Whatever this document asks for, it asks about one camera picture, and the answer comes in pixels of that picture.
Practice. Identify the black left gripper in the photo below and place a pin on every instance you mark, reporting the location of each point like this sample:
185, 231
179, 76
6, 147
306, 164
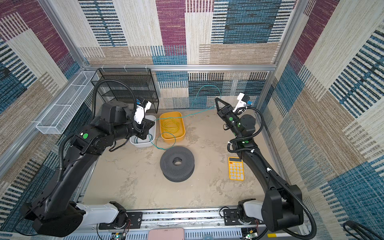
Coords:
146, 125

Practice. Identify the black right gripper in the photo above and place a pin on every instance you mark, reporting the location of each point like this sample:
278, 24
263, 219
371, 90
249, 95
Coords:
224, 111

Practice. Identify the grey perforated cable spool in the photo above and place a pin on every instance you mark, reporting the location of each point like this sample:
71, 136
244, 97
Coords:
177, 164

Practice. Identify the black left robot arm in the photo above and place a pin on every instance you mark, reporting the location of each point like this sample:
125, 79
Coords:
53, 213

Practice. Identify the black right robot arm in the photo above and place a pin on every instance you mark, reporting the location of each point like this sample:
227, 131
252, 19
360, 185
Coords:
283, 208

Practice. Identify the yellow plastic bin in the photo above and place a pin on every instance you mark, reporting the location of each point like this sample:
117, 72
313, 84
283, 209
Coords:
172, 127

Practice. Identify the yellow calculator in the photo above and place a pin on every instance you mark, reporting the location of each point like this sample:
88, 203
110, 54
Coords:
236, 169

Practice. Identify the yellow white marker pen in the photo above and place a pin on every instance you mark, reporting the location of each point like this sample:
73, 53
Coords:
278, 235

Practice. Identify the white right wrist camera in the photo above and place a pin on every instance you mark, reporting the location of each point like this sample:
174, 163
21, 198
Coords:
243, 101

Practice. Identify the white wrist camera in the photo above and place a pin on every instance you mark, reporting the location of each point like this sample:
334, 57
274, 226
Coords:
142, 107
243, 101

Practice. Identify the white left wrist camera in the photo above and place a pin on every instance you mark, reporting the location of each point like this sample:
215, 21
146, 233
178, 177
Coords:
142, 107

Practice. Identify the white wire mesh basket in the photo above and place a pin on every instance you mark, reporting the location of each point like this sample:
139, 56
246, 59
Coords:
58, 117

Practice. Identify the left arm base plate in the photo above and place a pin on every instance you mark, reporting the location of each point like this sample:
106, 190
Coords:
132, 220

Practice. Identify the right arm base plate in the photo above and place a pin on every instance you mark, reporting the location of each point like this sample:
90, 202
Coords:
231, 218

